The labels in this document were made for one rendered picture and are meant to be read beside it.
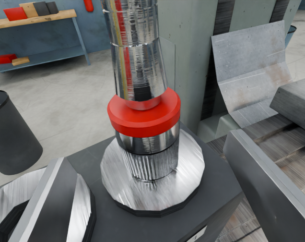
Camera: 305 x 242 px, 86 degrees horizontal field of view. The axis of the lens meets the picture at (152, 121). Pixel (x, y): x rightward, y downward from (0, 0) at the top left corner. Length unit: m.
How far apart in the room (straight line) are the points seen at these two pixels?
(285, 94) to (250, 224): 0.34
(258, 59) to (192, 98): 0.27
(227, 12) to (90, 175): 0.58
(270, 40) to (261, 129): 0.39
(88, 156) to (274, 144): 0.41
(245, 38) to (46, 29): 4.02
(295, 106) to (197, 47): 0.32
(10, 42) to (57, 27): 0.94
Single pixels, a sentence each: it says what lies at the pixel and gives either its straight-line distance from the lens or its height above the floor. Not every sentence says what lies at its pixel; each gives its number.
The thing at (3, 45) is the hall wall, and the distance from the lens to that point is 4.59.
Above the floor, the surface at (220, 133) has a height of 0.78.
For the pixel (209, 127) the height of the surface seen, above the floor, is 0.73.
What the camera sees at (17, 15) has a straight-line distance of 3.81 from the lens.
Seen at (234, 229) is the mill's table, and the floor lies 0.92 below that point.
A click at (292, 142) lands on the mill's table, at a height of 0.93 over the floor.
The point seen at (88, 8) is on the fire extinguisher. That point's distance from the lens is 4.18.
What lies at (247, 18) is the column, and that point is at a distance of 0.71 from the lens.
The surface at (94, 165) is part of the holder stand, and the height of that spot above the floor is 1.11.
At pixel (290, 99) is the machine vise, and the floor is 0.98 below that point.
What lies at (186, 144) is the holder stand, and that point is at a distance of 0.16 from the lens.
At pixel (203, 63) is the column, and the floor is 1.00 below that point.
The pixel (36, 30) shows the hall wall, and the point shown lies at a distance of 4.40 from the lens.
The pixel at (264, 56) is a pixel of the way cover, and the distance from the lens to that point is 0.77.
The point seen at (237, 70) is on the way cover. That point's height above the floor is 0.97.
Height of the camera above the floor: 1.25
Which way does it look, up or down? 41 degrees down
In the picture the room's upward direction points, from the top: 6 degrees counter-clockwise
